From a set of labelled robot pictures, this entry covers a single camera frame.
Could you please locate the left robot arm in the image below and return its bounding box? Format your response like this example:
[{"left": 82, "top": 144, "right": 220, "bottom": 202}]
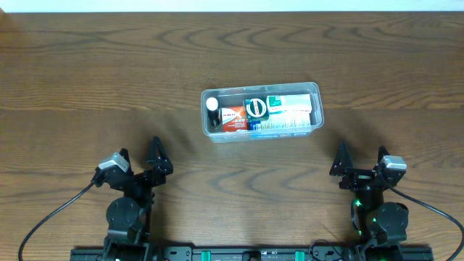
[{"left": 91, "top": 136, "right": 173, "bottom": 261}]

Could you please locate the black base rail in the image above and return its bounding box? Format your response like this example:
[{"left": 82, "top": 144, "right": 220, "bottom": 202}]
[{"left": 70, "top": 244, "right": 434, "bottom": 261}]

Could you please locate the clear plastic container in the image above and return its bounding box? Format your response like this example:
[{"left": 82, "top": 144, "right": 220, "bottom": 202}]
[{"left": 201, "top": 82, "right": 324, "bottom": 143}]

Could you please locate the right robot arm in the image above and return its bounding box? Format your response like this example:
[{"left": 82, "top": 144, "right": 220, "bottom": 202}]
[{"left": 329, "top": 142, "right": 409, "bottom": 260}]

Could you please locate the blue medicine box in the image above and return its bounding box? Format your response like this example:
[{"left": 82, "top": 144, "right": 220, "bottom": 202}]
[{"left": 249, "top": 115, "right": 311, "bottom": 131}]

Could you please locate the dark green square box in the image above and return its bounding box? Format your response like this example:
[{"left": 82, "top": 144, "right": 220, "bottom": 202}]
[{"left": 244, "top": 98, "right": 269, "bottom": 122}]

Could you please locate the white green medicine box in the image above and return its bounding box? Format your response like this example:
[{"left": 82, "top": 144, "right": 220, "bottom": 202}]
[{"left": 266, "top": 94, "right": 312, "bottom": 114}]

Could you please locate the red medicine box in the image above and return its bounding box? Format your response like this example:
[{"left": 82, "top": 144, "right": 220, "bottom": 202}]
[{"left": 221, "top": 106, "right": 247, "bottom": 132}]

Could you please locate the dark bottle white cap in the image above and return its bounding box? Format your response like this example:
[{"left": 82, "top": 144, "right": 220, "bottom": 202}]
[{"left": 206, "top": 97, "right": 221, "bottom": 127}]

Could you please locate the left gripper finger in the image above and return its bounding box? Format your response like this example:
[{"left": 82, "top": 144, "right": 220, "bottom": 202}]
[
  {"left": 146, "top": 136, "right": 173, "bottom": 173},
  {"left": 119, "top": 148, "right": 133, "bottom": 174}
]

